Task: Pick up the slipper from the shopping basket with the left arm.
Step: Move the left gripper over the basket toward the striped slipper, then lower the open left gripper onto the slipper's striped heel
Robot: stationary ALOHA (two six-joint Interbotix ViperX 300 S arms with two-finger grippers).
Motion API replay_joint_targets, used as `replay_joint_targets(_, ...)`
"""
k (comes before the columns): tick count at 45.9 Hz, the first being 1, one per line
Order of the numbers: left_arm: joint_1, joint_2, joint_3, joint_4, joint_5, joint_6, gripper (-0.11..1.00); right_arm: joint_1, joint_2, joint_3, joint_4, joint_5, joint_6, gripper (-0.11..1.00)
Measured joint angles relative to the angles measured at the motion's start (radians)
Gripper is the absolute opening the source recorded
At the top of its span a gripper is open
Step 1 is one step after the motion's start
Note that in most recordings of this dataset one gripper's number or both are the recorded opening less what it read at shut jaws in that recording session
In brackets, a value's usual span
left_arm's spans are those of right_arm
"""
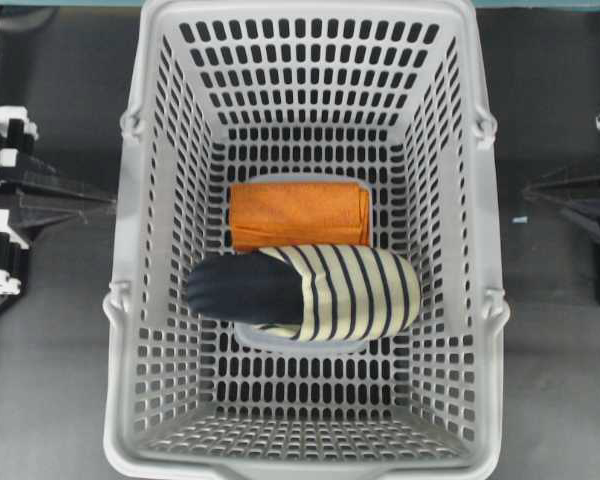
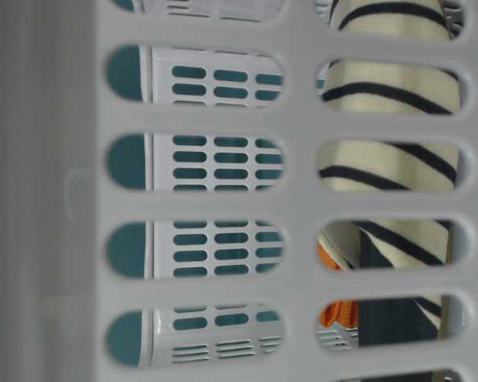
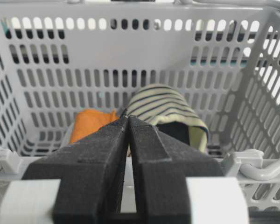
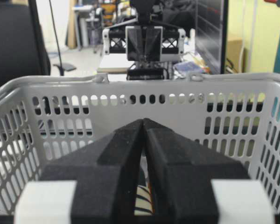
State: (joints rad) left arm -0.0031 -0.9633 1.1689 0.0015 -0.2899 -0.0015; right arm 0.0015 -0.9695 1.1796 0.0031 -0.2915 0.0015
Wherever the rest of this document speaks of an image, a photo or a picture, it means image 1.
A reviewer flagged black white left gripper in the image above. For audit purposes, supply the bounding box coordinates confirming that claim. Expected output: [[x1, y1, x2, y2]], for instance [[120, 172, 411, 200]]
[[0, 106, 117, 295]]

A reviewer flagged grey plastic shopping basket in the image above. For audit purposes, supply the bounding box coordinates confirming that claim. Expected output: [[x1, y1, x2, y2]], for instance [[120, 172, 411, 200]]
[[103, 1, 510, 479]]

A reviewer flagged striped navy cream slipper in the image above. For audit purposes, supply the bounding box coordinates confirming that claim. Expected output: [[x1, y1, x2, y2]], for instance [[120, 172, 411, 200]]
[[186, 244, 422, 343]]

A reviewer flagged folded orange cloth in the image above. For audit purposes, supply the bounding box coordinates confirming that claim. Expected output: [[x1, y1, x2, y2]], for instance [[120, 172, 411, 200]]
[[229, 182, 371, 252]]

